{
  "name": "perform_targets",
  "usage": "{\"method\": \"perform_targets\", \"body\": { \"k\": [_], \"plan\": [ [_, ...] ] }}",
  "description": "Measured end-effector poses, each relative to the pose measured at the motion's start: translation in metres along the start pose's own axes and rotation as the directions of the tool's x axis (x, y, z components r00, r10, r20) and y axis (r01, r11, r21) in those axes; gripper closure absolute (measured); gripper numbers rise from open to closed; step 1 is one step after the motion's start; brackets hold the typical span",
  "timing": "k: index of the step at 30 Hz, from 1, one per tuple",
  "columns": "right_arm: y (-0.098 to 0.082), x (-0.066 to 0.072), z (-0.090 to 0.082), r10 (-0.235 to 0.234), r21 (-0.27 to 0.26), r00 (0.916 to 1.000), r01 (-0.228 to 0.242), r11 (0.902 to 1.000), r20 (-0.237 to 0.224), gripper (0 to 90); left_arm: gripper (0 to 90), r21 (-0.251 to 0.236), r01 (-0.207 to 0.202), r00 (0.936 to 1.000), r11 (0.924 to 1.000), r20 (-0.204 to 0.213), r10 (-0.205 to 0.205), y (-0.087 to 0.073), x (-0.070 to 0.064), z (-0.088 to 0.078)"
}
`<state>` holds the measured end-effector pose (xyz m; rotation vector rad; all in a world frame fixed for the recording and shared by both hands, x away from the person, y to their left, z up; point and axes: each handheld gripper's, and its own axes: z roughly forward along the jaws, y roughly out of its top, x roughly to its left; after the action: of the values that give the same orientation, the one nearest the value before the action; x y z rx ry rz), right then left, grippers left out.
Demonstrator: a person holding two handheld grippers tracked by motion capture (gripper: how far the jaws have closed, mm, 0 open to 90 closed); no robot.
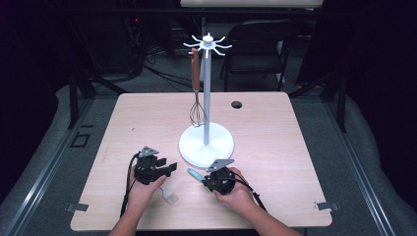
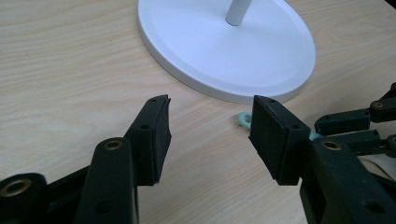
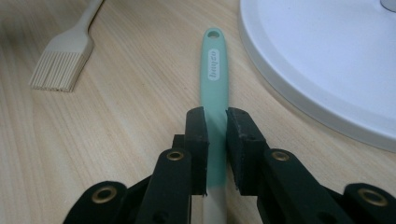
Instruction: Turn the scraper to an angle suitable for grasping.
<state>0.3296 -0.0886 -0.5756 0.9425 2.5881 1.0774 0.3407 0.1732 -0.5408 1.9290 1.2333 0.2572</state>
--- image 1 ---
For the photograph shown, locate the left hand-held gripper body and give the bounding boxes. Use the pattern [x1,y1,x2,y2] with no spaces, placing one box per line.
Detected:
[133,146,166,186]

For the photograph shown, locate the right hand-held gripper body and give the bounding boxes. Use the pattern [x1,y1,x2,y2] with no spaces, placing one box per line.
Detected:
[202,158,238,197]

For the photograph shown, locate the teal-handled white spatula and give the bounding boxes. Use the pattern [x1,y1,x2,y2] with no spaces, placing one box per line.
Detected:
[186,167,207,183]

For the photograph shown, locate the white utensil rack stand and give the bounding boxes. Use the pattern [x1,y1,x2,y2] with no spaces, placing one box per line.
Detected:
[178,31,235,170]

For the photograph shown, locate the wooden-handled wire whisk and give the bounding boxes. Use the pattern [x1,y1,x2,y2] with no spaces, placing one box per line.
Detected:
[189,47,209,129]

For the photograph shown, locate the person's right hand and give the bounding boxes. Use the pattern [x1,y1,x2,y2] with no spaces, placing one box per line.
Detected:
[212,166,261,214]

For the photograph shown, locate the person's left hand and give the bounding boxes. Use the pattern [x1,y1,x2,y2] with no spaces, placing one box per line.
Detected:
[126,165,167,214]

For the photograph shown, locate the black metal stand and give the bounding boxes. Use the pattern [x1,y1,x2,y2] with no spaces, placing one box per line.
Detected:
[67,65,130,131]
[288,70,349,134]

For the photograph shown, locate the black folding chair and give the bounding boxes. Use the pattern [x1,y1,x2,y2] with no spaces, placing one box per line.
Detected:
[219,19,298,92]

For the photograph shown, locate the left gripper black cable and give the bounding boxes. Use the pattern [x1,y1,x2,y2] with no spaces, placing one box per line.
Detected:
[119,151,141,218]

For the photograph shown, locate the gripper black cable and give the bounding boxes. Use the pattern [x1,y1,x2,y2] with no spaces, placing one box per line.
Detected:
[119,151,141,218]
[225,170,268,212]

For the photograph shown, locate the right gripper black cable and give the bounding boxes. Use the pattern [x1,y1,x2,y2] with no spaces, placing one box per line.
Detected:
[225,170,268,212]

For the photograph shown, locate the grey metal table bracket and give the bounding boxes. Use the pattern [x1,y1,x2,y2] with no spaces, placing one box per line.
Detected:
[315,202,340,212]
[65,203,89,213]

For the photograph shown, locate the black floor cables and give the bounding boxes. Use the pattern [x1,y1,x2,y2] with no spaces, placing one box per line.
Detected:
[143,48,205,93]

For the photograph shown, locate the grey metal floor rail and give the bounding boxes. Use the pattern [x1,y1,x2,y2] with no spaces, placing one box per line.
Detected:
[0,97,96,236]
[323,97,398,236]

